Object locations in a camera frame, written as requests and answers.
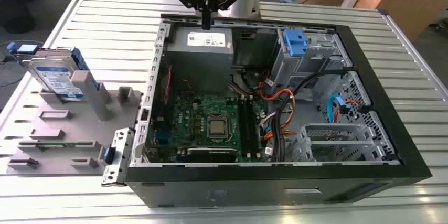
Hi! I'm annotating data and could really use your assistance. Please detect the blue data wire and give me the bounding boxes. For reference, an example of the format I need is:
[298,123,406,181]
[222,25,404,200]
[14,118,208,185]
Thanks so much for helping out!
[327,95,351,125]

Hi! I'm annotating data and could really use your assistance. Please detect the hard disk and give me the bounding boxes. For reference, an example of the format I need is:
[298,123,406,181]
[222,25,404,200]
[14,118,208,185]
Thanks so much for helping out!
[7,41,88,101]

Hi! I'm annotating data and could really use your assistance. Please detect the green RAM stick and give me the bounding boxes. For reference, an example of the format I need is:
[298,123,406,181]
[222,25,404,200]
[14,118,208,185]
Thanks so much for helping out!
[19,142,95,149]

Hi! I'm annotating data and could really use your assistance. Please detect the black open PC case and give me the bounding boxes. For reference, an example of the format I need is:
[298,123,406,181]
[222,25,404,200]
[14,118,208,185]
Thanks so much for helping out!
[102,13,434,208]

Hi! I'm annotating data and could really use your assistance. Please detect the blue plastic cage latch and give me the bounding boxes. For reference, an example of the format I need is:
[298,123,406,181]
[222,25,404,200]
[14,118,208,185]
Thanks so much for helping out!
[284,28,310,57]

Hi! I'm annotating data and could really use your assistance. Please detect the metal disk bay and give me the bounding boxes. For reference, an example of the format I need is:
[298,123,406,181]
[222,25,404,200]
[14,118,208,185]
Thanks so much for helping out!
[298,122,400,164]

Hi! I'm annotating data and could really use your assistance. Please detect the green motherboard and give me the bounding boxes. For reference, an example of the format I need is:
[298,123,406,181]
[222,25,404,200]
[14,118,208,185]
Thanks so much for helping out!
[144,94,274,164]

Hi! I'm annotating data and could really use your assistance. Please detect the silver CPU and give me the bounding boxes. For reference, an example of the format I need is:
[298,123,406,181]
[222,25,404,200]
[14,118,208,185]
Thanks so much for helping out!
[208,118,230,135]

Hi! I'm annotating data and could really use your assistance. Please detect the grey parts rack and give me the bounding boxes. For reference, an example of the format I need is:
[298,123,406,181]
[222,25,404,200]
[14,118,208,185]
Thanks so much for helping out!
[7,70,144,177]

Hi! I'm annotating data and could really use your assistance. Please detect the grey metal drive cage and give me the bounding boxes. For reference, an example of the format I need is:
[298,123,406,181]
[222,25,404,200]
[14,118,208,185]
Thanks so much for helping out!
[271,27,354,90]

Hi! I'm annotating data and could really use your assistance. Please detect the black RAM slot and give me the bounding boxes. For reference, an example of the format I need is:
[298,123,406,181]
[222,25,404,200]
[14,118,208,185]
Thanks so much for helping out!
[242,98,251,156]
[238,98,248,156]
[246,98,258,156]
[250,98,262,156]

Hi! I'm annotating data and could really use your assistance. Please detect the grey power supply unit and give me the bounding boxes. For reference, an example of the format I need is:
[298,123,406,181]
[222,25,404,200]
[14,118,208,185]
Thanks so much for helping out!
[163,26,235,97]

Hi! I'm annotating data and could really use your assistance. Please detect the black round bin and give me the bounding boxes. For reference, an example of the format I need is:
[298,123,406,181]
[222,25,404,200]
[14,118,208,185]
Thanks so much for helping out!
[2,5,38,35]

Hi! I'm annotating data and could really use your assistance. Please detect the black cable bundle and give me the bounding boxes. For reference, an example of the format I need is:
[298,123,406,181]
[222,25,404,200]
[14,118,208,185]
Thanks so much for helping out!
[271,68,355,162]

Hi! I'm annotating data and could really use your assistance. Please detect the hinged card retainer bracket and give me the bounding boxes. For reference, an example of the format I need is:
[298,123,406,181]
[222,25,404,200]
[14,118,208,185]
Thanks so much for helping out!
[100,126,138,187]

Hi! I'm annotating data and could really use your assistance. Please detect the yellow black wire bundle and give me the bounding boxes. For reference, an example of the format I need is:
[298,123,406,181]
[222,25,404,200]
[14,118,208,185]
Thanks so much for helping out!
[228,67,263,99]

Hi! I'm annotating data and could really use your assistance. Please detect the orange wire bundle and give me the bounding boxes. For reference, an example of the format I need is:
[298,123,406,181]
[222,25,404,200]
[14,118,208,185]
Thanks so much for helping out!
[258,70,299,141]

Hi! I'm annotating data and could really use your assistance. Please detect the CPU socket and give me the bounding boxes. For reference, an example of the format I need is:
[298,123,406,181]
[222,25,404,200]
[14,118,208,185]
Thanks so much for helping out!
[204,112,235,141]

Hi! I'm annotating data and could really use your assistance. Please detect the black graphics card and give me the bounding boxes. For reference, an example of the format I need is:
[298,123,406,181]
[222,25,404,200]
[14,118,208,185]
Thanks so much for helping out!
[187,146,239,164]

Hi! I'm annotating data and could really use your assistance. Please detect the brown wooden cabinet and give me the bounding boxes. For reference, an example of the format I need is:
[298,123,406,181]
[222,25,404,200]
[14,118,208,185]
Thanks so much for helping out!
[376,0,448,42]

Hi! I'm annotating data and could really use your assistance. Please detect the red wire with black plug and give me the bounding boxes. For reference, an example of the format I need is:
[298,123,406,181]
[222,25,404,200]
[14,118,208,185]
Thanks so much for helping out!
[344,99,372,114]

